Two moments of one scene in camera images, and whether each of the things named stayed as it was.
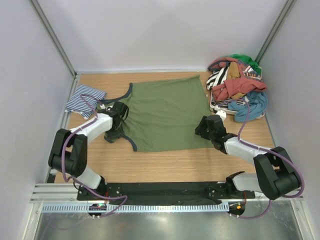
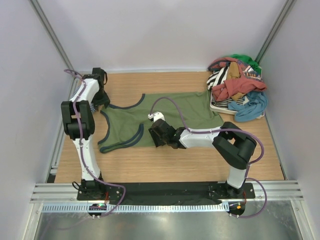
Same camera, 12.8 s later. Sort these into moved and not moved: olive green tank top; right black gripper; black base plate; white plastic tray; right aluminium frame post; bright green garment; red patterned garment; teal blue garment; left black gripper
Moved: right black gripper; left black gripper; olive green tank top
Not moved: red patterned garment; teal blue garment; black base plate; bright green garment; white plastic tray; right aluminium frame post
